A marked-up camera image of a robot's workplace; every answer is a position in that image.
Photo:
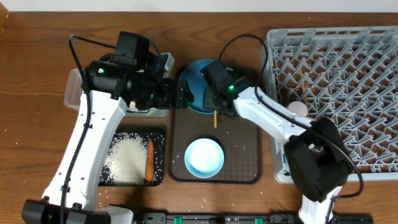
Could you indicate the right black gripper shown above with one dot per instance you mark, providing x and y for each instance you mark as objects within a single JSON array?
[{"x": 208, "y": 101}]

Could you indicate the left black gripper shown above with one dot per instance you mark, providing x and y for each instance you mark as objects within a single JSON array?
[{"x": 168, "y": 101}]

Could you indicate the wooden chopstick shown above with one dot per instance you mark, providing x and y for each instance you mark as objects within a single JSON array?
[
  {"x": 215, "y": 118},
  {"x": 304, "y": 89}
]

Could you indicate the dark blue plate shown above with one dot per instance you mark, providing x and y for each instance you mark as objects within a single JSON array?
[{"x": 197, "y": 84}]

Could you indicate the light blue bowl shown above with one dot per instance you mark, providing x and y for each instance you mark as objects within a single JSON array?
[{"x": 204, "y": 158}]

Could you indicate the orange carrot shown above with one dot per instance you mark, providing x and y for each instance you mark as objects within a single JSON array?
[{"x": 149, "y": 173}]

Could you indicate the pink plastic cup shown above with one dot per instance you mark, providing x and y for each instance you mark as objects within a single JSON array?
[{"x": 299, "y": 108}]

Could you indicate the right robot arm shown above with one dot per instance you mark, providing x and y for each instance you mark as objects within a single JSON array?
[{"x": 318, "y": 160}]

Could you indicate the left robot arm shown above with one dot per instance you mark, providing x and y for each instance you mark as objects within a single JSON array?
[{"x": 133, "y": 73}]

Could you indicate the clear plastic waste bin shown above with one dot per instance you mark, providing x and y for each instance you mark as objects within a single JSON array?
[{"x": 73, "y": 93}]

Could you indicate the grey dishwasher rack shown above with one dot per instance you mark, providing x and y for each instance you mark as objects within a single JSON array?
[{"x": 350, "y": 75}]

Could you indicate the brown plastic serving tray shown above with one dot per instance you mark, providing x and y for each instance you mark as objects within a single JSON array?
[{"x": 238, "y": 138}]

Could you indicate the black plastic tray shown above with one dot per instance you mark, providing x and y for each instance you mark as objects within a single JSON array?
[{"x": 158, "y": 137}]

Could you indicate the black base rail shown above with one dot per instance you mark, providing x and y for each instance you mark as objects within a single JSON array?
[{"x": 233, "y": 218}]

